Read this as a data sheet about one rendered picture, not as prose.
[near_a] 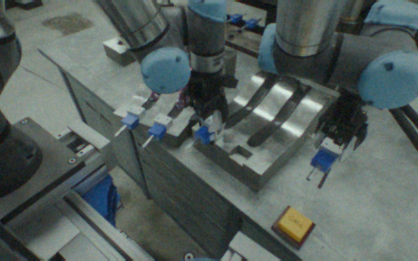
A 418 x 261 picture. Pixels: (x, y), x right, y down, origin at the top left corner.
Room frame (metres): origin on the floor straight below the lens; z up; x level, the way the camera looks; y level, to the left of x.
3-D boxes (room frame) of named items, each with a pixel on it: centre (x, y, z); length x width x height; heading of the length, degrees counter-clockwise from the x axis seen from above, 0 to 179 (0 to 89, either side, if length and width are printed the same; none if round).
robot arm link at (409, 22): (0.42, -0.30, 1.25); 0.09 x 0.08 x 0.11; 158
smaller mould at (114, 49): (1.21, 0.38, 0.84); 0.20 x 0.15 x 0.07; 137
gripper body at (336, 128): (0.42, -0.29, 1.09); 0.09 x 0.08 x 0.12; 137
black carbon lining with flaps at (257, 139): (0.67, -0.20, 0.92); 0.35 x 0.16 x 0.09; 137
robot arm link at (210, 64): (0.53, 0.00, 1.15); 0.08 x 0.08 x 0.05
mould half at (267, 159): (0.67, -0.22, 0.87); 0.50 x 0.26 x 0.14; 137
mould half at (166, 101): (0.86, 0.10, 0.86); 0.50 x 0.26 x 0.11; 154
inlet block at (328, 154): (0.41, -0.28, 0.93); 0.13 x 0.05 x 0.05; 136
